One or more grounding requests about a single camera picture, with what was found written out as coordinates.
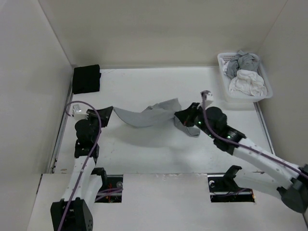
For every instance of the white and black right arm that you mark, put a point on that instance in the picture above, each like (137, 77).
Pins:
(278, 178)

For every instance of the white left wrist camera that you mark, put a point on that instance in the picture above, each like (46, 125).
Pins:
(78, 114)

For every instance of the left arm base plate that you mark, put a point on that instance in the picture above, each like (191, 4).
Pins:
(111, 190)

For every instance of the white plastic laundry basket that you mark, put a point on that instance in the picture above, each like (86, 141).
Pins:
(237, 97)

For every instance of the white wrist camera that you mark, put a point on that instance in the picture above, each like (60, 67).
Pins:
(207, 99)
(78, 114)

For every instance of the aluminium table edge rail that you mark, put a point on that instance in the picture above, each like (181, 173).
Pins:
(55, 151)

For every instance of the white front cover board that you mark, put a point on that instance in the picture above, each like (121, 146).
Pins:
(157, 202)

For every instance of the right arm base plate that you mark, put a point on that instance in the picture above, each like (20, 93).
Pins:
(223, 192)

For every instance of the folded black tank top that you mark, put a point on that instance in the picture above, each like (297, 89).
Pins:
(86, 79)

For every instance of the grey tank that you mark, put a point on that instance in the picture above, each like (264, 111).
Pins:
(242, 61)
(156, 114)

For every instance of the white tank top in basket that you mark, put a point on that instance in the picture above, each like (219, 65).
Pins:
(247, 82)

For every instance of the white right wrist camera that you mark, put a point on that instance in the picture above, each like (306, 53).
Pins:
(207, 99)

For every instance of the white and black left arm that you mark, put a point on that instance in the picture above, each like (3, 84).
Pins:
(72, 212)

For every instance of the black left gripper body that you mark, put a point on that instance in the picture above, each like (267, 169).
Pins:
(95, 123)

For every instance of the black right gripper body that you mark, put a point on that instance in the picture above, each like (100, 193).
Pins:
(200, 120)

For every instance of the grey tank top in basket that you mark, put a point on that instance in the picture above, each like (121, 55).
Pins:
(242, 61)

